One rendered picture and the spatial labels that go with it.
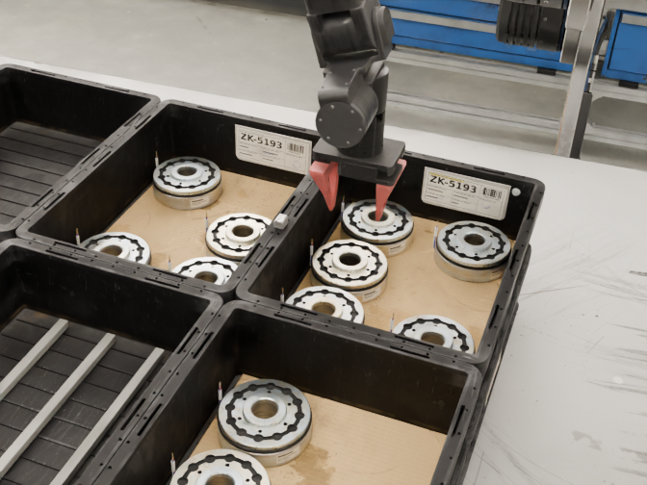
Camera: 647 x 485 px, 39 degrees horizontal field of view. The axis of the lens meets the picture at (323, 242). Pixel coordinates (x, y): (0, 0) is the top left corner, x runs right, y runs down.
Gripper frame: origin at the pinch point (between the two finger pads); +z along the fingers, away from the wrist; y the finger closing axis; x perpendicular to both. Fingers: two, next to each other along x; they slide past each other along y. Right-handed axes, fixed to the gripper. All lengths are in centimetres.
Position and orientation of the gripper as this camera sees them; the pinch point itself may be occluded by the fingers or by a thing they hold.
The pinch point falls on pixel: (355, 208)
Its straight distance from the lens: 117.0
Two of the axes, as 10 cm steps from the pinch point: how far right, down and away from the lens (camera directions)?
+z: -0.3, 8.0, 6.0
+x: 3.3, -5.5, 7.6
